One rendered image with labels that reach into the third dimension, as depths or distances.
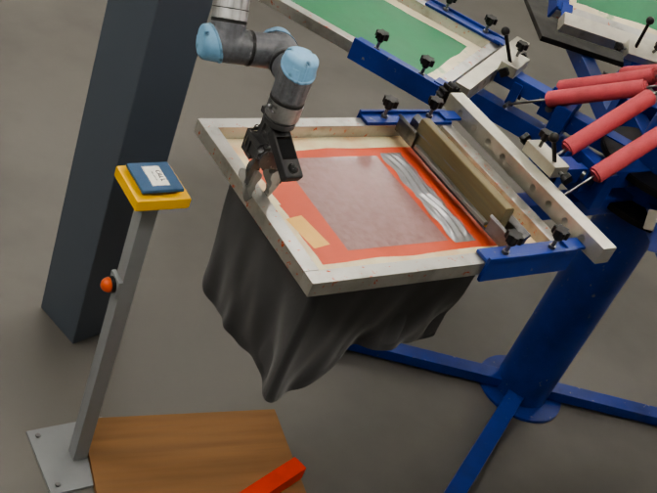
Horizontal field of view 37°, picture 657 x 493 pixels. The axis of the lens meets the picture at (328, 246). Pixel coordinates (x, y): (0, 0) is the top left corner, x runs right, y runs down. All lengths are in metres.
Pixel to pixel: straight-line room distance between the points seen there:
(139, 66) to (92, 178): 0.41
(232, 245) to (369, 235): 0.38
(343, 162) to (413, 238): 0.30
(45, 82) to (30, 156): 0.54
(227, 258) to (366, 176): 0.40
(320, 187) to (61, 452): 1.06
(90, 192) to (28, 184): 0.90
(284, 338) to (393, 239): 0.34
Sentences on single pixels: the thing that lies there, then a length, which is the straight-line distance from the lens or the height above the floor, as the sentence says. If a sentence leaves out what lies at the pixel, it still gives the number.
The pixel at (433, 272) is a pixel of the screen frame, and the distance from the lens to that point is 2.22.
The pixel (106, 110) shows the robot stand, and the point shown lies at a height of 0.80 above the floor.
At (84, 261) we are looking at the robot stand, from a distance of 2.96.
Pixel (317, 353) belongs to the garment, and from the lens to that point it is 2.36.
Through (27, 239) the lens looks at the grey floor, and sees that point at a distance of 3.49.
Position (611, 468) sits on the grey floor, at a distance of 3.64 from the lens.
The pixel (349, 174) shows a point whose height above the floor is 0.96.
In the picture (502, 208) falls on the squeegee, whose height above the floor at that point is 1.06.
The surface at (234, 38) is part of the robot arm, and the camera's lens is 2.08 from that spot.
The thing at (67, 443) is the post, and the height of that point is 0.01.
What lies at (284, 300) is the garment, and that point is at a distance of 2.29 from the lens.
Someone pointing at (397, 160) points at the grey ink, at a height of 0.97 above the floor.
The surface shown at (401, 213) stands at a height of 0.96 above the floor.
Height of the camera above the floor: 2.22
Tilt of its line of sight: 35 degrees down
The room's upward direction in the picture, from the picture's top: 23 degrees clockwise
